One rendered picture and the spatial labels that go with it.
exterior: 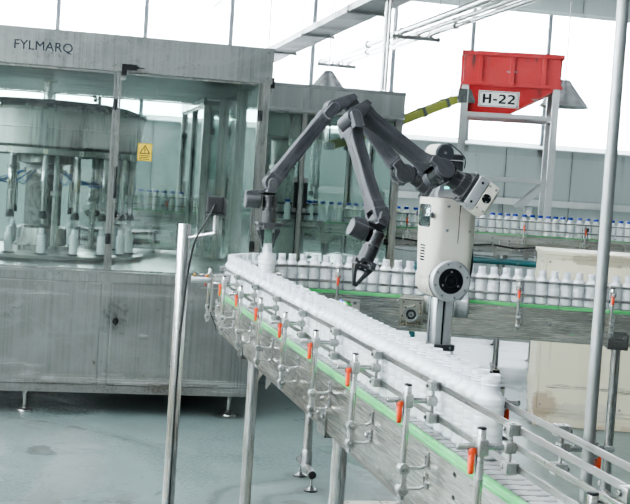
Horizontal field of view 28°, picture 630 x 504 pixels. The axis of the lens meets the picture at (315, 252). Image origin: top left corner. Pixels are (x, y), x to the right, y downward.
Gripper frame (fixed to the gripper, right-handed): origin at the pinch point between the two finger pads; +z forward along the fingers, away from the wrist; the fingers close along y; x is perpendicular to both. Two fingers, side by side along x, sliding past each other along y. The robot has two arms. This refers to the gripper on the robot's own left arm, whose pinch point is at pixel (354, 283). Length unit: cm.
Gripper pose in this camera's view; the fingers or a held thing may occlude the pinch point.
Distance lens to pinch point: 430.0
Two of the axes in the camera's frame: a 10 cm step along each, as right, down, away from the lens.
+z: -4.0, 9.2, -0.3
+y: 2.1, 0.6, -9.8
